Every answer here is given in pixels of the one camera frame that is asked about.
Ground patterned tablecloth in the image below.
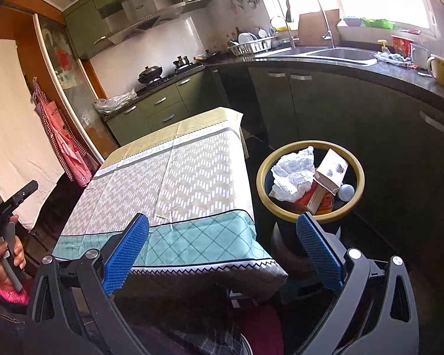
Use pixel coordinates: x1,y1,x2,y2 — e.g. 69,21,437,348
53,107,287,301

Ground black wok on stove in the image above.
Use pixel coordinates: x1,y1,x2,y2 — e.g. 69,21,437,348
138,66,163,84

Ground white round lid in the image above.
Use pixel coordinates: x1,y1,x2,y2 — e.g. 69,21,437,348
337,183,355,202

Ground white tissue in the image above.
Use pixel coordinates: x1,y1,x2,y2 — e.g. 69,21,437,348
269,146,315,203

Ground steel range hood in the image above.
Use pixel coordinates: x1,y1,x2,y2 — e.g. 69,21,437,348
99,0,187,45

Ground red container on counter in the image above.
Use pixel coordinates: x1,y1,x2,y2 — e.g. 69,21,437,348
391,35,414,58

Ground yellow rimmed blue trash bin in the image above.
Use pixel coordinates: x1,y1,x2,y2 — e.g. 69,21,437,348
256,140,365,225

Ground pink checkered apron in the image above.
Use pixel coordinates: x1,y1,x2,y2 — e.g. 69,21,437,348
32,77,98,188

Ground right forearm pink sleeve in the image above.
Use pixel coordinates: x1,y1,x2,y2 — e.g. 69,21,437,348
0,265,34,341

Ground yellow mug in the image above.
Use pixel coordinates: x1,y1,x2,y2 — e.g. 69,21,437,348
427,54,444,87

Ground white dish rack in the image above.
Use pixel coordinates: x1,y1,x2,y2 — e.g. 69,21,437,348
228,36,275,57

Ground small black pot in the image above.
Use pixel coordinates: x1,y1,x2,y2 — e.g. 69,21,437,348
173,55,192,71

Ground left hand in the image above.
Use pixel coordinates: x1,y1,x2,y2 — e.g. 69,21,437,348
0,216,26,293

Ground steel kitchen sink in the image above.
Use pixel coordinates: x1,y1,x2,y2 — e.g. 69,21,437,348
260,47,377,66

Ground plastic bag on counter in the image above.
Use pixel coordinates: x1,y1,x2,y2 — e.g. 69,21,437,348
94,90,138,114

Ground chrome faucet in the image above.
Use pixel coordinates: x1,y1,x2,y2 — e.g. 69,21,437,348
284,0,336,50

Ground orange snack box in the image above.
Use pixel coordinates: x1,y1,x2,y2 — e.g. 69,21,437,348
296,182,334,215

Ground stacked plastic stools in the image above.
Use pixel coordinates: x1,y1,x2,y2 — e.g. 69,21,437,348
271,220,337,304

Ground green kitchen cabinets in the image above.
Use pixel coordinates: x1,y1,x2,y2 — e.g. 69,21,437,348
102,58,444,252

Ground small white illustrated carton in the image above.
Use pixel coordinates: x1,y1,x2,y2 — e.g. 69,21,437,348
313,148,349,195

